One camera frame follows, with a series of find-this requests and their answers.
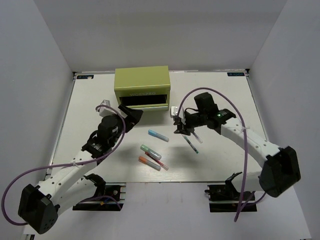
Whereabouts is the right blue corner label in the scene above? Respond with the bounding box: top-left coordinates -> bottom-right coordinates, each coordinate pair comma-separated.
227,72 -> 245,77

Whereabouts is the blue corner label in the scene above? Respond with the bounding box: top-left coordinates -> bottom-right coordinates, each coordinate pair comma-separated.
227,72 -> 245,77
76,74 -> 94,80

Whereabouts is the red gel pen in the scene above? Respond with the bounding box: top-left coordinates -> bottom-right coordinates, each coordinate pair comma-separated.
145,152 -> 169,171

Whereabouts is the left blue corner label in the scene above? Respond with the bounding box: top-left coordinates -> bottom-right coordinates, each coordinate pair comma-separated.
76,74 -> 94,80

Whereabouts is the green highlighter marker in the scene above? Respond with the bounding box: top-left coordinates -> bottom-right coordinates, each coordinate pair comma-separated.
140,144 -> 162,160

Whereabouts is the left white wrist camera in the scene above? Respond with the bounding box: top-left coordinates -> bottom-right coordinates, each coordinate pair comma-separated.
97,99 -> 113,118

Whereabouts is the purple gel pen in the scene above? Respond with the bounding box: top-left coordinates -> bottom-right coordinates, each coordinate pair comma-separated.
192,132 -> 203,144

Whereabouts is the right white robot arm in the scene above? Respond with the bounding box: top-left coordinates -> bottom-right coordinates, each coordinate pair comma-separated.
170,92 -> 301,200

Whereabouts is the orange highlighter marker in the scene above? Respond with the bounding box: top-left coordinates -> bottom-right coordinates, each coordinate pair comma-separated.
138,156 -> 161,171

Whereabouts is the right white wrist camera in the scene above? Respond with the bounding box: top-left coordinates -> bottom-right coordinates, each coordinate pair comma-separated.
170,106 -> 186,125

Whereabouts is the blue highlighter marker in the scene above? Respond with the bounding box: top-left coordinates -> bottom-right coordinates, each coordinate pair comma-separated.
148,129 -> 170,143

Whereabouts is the green metal drawer box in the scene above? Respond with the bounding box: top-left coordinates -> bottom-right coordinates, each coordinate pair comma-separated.
114,65 -> 171,111

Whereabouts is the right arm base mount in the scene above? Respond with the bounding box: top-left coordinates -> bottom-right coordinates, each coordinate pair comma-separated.
204,183 -> 258,214

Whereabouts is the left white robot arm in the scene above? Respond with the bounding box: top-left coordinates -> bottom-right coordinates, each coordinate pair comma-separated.
18,104 -> 144,234

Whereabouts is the green gel pen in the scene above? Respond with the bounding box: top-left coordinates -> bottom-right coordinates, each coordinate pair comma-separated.
182,135 -> 199,154

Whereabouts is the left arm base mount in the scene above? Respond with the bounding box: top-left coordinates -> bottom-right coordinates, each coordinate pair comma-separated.
72,183 -> 126,212

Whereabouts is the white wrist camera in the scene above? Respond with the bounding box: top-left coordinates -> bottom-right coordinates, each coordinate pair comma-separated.
170,106 -> 186,125
97,99 -> 113,118

